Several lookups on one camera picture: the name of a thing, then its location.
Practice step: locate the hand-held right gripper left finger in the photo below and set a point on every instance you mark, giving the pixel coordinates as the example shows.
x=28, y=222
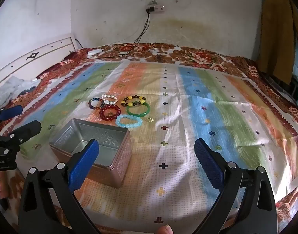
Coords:
x=84, y=165

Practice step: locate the red floral blanket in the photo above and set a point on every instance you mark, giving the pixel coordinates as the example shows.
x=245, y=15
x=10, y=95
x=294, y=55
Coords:
x=200, y=56

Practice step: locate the person's right hand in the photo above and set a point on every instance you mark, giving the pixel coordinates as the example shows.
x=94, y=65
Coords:
x=165, y=230

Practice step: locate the small gold charm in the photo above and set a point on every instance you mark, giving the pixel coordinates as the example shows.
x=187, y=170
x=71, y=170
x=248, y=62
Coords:
x=150, y=120

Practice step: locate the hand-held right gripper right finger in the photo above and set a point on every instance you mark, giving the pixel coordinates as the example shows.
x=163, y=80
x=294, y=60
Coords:
x=208, y=165

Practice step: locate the white wooden headboard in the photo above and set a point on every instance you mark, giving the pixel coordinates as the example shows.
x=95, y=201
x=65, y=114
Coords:
x=34, y=56

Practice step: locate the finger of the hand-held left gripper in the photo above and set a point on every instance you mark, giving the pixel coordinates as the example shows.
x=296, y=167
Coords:
x=11, y=112
x=27, y=129

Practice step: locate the grey crumpled cloth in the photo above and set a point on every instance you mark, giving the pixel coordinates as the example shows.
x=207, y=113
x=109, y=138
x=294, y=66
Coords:
x=9, y=90

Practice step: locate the hanging mustard brown garment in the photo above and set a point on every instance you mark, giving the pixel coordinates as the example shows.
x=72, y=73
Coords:
x=276, y=34

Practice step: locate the striped colourful cloth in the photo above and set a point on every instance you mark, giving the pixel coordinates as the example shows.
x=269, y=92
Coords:
x=178, y=117

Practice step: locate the green jade bangle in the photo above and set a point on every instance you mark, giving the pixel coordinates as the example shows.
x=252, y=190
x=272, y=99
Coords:
x=136, y=114

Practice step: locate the white power strip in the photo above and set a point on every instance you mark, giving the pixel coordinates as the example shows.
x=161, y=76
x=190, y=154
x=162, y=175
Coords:
x=156, y=8

